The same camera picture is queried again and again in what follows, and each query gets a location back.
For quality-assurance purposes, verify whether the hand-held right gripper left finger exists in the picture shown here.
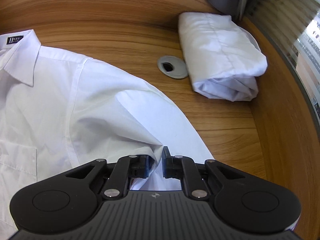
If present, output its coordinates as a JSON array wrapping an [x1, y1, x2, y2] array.
[[60, 155, 157, 200]]

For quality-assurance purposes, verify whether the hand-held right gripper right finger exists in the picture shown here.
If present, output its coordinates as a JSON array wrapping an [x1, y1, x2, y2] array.
[[162, 146, 251, 200]]

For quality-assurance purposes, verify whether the white dress shirt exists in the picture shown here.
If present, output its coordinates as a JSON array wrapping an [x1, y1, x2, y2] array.
[[0, 29, 218, 240]]

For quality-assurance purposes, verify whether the folded white shirt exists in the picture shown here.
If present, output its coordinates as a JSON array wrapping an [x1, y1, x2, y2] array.
[[178, 12, 268, 102]]

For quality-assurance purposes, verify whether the metal desk cable grommet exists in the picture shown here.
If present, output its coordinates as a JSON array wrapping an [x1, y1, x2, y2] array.
[[157, 56, 187, 79]]

